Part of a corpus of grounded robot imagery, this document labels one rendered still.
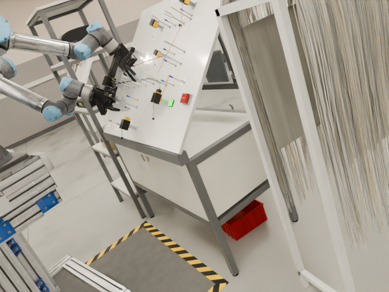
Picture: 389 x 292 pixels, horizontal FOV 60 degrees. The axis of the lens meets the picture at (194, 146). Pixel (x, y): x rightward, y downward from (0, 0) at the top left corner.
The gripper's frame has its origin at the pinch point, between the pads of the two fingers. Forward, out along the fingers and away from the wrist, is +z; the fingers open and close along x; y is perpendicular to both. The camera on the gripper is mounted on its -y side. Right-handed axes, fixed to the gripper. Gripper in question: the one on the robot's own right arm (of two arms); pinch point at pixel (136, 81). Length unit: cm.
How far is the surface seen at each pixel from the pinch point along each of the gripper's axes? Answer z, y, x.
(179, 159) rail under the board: 33.8, -18.9, -30.2
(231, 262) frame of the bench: 104, -40, -33
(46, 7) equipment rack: -54, 13, 96
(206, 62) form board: 10.9, 26.3, -26.7
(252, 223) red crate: 123, -9, -11
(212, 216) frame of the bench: 72, -28, -32
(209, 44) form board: 6.8, 35.2, -23.6
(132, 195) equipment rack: 93, -46, 90
